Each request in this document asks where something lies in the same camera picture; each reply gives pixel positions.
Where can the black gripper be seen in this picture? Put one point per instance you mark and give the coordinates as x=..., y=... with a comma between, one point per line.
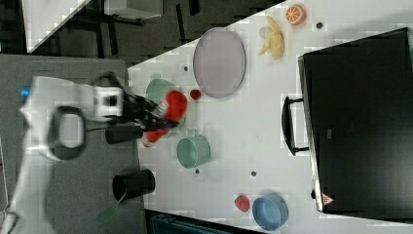
x=137, y=109

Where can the red plush ketchup bottle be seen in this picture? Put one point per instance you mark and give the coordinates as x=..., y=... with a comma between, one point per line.
x=172, y=108

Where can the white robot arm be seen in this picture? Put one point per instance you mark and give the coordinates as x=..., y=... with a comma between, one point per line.
x=57, y=112

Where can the green bowl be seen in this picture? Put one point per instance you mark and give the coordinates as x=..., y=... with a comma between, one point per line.
x=157, y=89

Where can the small red strawberry toy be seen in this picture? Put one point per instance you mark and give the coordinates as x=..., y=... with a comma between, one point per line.
x=195, y=94

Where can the green mug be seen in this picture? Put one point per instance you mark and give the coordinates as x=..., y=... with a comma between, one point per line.
x=193, y=150

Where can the black cylinder cup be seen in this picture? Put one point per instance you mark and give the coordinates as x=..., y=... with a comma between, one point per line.
x=133, y=184

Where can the grey round plate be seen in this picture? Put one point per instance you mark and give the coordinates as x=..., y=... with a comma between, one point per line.
x=219, y=62

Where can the large red strawberry toy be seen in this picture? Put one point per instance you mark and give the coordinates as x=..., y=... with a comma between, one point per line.
x=242, y=203

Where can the plush peeled banana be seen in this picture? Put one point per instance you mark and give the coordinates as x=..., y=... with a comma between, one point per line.
x=274, y=43

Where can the blue bowl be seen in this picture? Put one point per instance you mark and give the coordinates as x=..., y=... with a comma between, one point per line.
x=270, y=212

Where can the plush orange half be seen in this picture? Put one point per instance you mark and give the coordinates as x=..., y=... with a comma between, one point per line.
x=296, y=15

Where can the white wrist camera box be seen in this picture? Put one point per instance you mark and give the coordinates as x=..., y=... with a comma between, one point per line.
x=108, y=103

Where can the black oven door handle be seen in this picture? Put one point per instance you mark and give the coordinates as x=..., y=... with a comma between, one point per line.
x=287, y=126

